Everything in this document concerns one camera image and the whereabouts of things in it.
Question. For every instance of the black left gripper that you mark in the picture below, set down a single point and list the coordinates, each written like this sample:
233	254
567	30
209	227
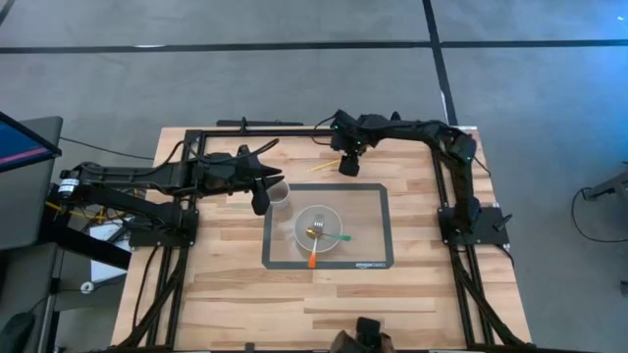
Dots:
228	174

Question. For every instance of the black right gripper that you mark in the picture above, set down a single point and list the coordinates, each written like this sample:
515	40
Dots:
349	147

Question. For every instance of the white paper cup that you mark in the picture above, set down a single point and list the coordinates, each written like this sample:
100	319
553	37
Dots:
280	196

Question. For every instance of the yellow chopstick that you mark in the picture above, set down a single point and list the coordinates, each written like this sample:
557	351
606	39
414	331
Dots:
324	166

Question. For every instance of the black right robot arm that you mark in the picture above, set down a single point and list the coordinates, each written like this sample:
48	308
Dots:
441	142

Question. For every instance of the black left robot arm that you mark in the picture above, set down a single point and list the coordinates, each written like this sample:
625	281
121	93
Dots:
132	179

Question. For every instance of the clear mat with black border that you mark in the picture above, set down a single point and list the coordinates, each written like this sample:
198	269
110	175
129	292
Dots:
368	220

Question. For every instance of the grey round bowl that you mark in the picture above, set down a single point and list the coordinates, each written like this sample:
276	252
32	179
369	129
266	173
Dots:
331	240

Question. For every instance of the white tape roll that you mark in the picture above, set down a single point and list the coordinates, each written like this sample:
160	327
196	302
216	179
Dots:
87	287

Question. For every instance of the monitor with blue screen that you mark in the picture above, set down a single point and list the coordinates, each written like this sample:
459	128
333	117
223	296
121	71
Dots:
22	142

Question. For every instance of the grey stand leg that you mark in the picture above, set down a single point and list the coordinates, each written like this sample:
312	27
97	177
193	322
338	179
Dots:
608	186

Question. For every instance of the black computer mouse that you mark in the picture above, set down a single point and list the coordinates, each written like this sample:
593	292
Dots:
14	333

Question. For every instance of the black aluminium table frame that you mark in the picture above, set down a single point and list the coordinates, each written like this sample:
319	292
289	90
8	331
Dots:
275	133

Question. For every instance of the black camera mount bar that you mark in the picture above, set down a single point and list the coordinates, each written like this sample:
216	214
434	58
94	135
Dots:
260	123

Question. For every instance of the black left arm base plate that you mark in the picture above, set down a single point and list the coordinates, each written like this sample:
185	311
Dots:
157	239

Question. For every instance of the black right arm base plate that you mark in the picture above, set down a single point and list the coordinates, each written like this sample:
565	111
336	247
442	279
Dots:
488	230

